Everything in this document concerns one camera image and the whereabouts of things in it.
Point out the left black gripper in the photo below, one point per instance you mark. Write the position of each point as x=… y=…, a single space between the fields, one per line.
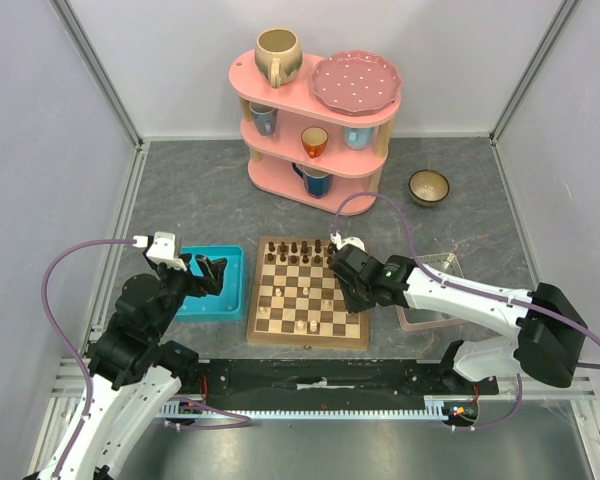
x=210 y=282

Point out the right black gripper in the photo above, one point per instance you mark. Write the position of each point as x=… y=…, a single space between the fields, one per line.
x=347 y=279

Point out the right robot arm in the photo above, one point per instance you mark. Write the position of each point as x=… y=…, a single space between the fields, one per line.
x=539 y=332

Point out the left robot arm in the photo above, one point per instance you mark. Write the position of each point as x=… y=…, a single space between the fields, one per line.
x=132 y=373

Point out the wooden chess board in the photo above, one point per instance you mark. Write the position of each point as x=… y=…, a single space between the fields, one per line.
x=292 y=263

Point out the blue plastic bin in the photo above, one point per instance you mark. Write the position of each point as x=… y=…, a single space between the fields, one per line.
x=229 y=305

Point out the pink clear plastic tray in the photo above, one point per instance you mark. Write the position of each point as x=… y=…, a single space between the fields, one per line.
x=411 y=320

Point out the dark blue mug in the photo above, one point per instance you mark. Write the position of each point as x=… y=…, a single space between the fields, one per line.
x=317 y=183

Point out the brown ceramic bowl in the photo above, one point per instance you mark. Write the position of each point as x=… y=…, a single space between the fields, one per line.
x=428 y=187

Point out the pink three-tier shelf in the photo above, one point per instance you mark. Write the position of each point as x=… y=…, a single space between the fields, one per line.
x=271 y=157

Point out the light blue mug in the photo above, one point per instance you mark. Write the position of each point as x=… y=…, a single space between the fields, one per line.
x=357 y=138

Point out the orange cup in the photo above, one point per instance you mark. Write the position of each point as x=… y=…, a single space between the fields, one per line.
x=314 y=141

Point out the grey-blue mug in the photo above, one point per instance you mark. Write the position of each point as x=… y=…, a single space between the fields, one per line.
x=264 y=118

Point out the pink polka dot plate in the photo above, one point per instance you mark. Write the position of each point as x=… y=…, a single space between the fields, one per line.
x=355 y=83

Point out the beige ceramic mug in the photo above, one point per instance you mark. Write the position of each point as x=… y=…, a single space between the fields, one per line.
x=278 y=56

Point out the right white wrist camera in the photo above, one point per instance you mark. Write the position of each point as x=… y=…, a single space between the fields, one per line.
x=338 y=242

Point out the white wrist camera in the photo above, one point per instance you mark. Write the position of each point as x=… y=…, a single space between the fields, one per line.
x=338 y=242
x=162 y=248

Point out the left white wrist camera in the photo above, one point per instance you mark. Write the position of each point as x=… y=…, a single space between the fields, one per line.
x=162 y=248

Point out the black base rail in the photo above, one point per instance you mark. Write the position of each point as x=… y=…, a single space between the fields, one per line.
x=326 y=384

